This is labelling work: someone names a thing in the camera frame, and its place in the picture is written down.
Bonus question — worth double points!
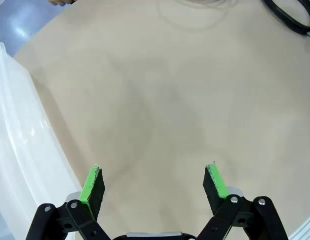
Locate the aluminium slatted table frame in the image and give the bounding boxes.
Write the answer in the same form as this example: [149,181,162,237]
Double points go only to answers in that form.
[288,212,310,240]

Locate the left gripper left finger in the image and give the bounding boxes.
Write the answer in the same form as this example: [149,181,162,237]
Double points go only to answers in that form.
[26,164,113,240]

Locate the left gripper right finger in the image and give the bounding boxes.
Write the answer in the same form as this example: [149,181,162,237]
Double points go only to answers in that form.
[194,161,289,240]

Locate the translucent plastic storage box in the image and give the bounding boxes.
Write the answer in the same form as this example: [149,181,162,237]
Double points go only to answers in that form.
[0,38,83,240]

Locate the black USB cable grey tie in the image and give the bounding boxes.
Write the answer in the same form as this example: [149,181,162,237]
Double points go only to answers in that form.
[262,0,310,39]

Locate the person's right hand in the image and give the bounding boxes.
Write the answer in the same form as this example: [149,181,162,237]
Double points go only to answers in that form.
[48,0,75,7]

